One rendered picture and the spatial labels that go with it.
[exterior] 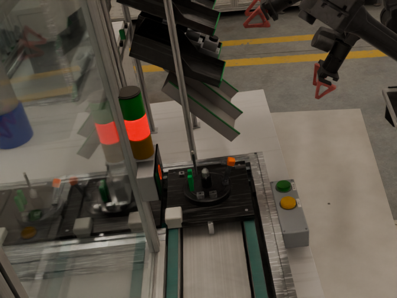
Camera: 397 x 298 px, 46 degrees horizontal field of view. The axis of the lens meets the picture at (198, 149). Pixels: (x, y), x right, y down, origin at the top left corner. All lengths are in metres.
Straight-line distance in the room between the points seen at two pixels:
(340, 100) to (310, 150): 1.99
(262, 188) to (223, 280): 0.32
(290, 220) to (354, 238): 0.20
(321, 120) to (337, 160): 0.25
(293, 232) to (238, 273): 0.18
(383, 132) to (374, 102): 0.38
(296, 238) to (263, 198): 0.16
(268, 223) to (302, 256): 0.13
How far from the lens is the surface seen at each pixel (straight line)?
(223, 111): 1.58
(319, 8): 1.05
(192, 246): 1.27
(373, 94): 3.72
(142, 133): 0.98
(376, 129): 3.34
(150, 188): 1.02
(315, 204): 1.45
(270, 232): 1.23
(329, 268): 1.29
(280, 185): 1.34
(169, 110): 1.97
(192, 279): 1.20
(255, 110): 1.89
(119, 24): 3.04
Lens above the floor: 1.84
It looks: 35 degrees down
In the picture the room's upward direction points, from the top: 9 degrees counter-clockwise
